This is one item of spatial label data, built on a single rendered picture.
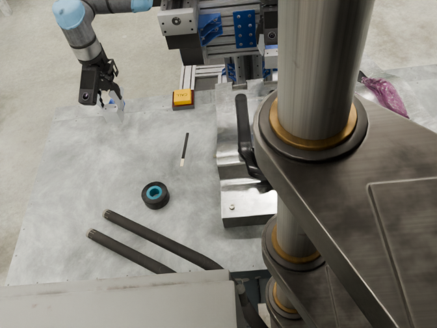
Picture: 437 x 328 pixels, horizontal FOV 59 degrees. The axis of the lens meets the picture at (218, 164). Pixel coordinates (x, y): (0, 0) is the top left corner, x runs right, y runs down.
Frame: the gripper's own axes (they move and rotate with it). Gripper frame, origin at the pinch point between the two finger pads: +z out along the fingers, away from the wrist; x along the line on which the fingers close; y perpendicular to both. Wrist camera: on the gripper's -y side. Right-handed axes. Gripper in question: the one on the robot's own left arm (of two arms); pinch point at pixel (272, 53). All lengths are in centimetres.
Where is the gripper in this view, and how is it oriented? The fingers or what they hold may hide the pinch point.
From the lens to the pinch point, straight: 135.2
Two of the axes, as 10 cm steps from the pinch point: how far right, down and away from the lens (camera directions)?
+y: 0.4, -8.2, 5.8
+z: 1.2, 5.8, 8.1
